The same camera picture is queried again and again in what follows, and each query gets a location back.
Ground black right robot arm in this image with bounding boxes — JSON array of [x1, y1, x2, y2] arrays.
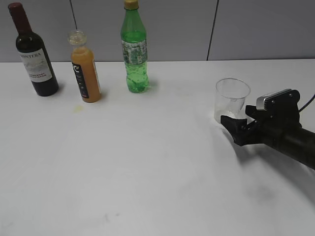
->
[[220, 89, 315, 169]]

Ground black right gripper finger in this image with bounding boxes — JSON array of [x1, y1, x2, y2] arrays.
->
[[220, 115, 247, 146], [245, 105, 258, 120]]

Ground green plastic soda bottle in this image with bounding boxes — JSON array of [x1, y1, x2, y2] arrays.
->
[[120, 0, 149, 93]]

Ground black right camera cable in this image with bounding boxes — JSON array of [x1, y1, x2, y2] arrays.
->
[[298, 92, 315, 112]]

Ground dark red wine bottle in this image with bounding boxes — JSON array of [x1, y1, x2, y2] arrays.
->
[[8, 2, 59, 96]]

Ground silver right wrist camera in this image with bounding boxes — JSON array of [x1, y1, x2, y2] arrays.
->
[[256, 89, 291, 111]]

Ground NFC orange juice bottle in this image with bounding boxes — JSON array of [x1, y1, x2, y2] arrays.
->
[[67, 29, 101, 103]]

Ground transparent plastic cup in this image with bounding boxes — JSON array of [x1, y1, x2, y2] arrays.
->
[[214, 78, 251, 124]]

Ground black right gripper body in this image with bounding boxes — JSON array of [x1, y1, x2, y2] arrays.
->
[[245, 89, 302, 145]]

